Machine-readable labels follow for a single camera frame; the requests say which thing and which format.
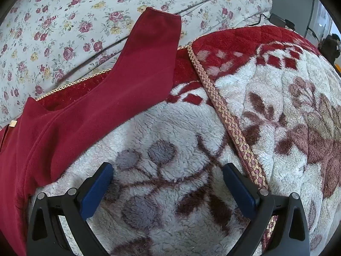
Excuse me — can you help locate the red and white plush blanket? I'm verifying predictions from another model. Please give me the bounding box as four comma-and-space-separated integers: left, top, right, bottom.
27, 25, 341, 256

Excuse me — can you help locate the dark bulky object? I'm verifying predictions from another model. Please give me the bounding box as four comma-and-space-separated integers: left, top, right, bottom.
320, 33, 341, 64

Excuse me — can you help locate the floral print quilt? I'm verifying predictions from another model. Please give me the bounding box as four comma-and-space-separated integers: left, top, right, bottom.
0, 0, 273, 125

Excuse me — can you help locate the dark red garment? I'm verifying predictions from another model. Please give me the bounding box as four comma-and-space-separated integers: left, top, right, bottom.
0, 7, 182, 256

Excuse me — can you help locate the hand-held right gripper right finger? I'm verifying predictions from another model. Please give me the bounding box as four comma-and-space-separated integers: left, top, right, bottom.
222, 163, 311, 256

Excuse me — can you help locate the black power adapter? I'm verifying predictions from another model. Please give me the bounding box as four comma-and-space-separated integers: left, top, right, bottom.
270, 13, 296, 30

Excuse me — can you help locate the black cable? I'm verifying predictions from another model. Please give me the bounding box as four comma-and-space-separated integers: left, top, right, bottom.
248, 13, 271, 28

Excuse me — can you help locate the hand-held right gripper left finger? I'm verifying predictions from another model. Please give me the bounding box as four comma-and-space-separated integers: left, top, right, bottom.
27, 162, 114, 256

